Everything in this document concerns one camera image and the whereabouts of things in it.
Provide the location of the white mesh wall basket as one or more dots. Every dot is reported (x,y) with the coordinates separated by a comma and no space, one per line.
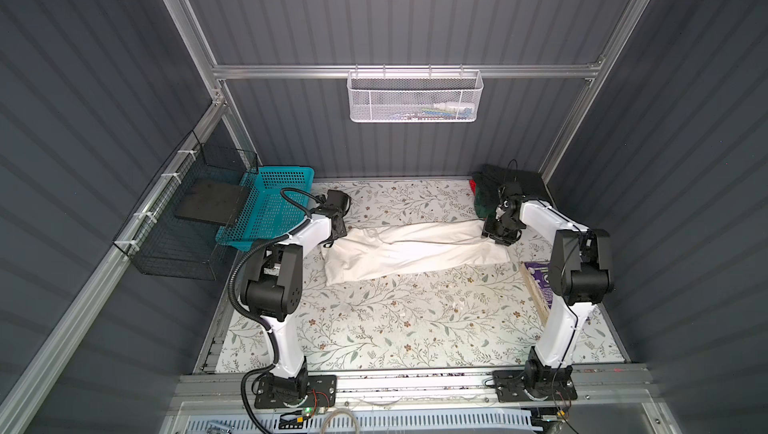
(372,100)

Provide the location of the black pad in wire basket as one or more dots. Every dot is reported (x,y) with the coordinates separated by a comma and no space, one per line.
(211,202)

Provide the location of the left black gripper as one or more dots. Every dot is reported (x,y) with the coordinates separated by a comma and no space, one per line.
(342,232)

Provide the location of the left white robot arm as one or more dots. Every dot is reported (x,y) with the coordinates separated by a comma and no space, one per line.
(266,285)

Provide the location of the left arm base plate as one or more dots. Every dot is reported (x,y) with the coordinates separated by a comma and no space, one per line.
(304,391)

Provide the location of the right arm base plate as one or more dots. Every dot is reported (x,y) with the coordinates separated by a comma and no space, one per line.
(518,385)

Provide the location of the items in mesh basket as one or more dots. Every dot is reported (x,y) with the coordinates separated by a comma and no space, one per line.
(448,111)

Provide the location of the purple printed book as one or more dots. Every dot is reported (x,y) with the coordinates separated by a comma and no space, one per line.
(536,277)

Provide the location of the black wire wall basket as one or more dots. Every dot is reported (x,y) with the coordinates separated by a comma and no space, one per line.
(173,231)

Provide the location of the teal plastic laundry basket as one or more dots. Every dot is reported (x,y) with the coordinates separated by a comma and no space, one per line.
(266,213)

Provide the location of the white vented cable duct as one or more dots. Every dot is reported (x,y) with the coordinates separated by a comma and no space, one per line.
(481,420)

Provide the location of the folded dark t shirt stack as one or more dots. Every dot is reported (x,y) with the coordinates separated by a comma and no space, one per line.
(489,179)

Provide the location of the aluminium frame rail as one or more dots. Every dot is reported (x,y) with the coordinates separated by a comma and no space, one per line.
(538,71)

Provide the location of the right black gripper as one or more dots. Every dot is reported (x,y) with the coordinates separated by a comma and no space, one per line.
(489,229)

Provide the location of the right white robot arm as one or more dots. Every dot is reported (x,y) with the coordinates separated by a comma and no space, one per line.
(578,275)

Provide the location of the white t shirt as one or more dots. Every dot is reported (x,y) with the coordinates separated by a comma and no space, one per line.
(376,252)

